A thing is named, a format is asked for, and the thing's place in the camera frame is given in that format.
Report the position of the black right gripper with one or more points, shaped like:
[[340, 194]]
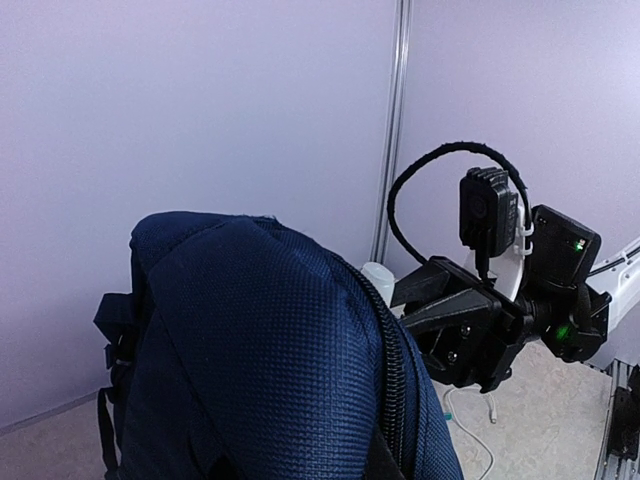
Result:
[[469, 334]]

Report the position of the navy blue student backpack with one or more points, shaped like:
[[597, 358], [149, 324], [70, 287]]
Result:
[[245, 350]]

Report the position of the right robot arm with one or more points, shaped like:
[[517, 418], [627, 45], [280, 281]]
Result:
[[575, 304]]

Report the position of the beige patterned ceramic mug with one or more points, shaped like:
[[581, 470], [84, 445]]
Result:
[[381, 278]]

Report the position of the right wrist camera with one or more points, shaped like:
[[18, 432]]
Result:
[[492, 225]]

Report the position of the front aluminium rail base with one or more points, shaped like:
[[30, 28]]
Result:
[[619, 454]]

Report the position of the right aluminium frame post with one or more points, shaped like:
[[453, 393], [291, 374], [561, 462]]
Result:
[[393, 126]]

